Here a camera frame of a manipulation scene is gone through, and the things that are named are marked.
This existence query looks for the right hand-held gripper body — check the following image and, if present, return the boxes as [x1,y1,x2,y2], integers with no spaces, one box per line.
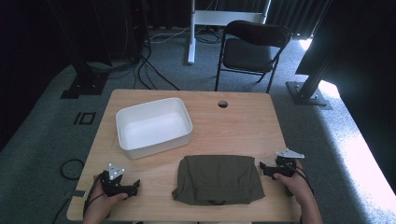
[273,147,305,178]

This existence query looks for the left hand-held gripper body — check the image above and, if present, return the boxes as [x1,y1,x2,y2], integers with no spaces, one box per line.
[99,162,127,198]

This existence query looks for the olive green pants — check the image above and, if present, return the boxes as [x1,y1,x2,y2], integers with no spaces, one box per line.
[171,154,266,206]

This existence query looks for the white plastic storage bin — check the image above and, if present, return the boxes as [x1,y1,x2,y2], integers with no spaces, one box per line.
[115,96,194,161]

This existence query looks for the person's left hand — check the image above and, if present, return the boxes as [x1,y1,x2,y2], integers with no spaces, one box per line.
[88,182,129,216]

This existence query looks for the person's right hand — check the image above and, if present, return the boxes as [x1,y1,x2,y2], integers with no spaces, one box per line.
[273,160,309,203]

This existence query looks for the black floor socket cover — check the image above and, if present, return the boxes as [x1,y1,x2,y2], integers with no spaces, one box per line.
[73,111,97,126]

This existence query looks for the black metal stand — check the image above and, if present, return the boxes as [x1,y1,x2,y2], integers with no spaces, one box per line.
[286,40,333,111]
[46,0,110,100]

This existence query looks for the black folding chair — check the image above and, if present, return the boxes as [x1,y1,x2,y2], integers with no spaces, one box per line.
[214,20,294,94]

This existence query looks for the dark curtain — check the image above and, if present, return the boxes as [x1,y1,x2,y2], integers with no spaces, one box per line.
[267,0,332,39]

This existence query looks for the dark equipment cabinet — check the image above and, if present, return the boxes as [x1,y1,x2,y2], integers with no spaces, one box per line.
[92,0,149,63]

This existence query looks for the left hand-held gripper black cable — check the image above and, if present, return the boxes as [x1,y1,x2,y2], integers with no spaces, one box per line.
[82,175,106,218]

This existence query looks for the hand-held gripper black cable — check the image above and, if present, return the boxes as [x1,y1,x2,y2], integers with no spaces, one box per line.
[289,163,315,196]
[82,175,106,218]

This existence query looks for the right hand-held gripper black cable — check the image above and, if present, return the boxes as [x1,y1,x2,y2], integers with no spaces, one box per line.
[289,163,315,196]

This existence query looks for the black cable loop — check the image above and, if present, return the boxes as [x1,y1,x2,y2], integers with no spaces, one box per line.
[59,158,86,181]

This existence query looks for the black floor cable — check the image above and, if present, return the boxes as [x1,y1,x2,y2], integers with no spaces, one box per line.
[133,54,181,91]

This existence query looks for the white metal desk frame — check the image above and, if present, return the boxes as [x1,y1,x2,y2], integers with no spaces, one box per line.
[186,0,273,65]

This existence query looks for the white floor cable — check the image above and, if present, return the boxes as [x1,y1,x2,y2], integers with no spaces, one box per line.
[148,25,191,44]

